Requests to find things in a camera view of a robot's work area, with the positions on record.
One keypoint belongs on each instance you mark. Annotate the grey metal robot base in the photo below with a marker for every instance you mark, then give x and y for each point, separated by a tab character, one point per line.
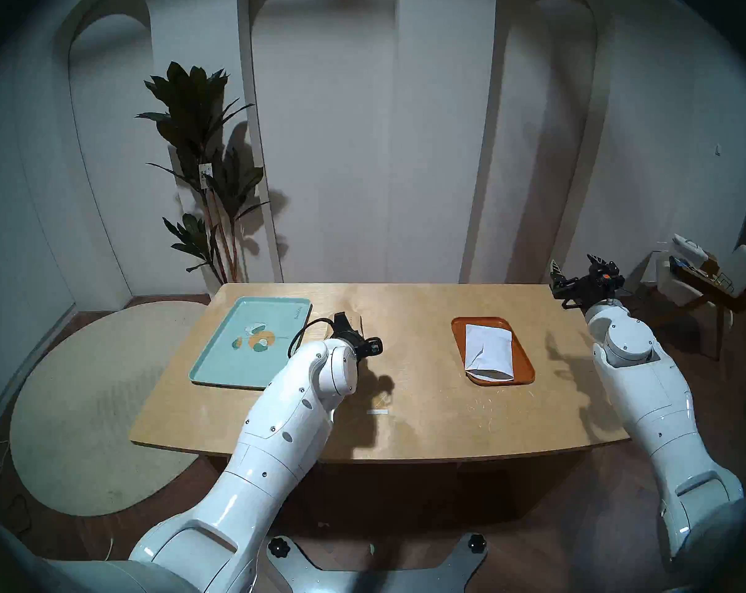
379	579

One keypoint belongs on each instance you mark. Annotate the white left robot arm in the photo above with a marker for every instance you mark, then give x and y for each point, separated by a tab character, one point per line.
274	450

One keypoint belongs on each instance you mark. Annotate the light wooden table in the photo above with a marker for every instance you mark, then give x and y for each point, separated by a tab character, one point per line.
441	425

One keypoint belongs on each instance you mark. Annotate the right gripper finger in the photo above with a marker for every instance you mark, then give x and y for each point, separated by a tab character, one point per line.
601	265
556	272

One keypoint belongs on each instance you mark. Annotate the white paper envelope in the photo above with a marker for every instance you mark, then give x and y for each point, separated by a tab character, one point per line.
489	351

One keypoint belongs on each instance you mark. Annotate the black star knob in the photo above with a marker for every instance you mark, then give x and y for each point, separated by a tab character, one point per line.
279	546
476	542

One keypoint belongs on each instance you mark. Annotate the cream wooden armchair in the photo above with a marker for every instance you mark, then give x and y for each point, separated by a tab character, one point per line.
743	270

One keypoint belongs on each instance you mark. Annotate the white plant tag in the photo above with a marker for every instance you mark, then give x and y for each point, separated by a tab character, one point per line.
205	175

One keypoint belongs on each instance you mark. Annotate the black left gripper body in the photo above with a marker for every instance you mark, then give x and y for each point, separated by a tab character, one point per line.
354	341

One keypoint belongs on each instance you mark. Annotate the tall dark green plant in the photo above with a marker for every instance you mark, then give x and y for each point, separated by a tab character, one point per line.
190	116

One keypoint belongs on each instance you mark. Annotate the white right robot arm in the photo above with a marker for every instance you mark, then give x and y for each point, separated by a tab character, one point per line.
657	400

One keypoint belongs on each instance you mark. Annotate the brown paper envelope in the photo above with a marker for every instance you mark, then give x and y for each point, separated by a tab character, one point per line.
357	323

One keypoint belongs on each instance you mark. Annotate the small blue box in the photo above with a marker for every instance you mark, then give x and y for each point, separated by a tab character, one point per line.
680	265

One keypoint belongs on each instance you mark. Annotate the teal printed tray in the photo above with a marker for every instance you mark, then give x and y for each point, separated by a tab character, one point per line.
237	363

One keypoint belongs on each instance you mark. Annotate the orange wood-grain tray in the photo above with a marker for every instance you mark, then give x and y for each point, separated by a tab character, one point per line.
524	363

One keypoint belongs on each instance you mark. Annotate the white bag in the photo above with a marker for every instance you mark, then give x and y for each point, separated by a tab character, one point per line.
686	249

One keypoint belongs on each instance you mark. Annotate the beige oval rug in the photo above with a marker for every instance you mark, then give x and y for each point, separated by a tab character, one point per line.
88	400

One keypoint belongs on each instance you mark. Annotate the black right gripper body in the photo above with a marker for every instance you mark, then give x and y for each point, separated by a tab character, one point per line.
589	287

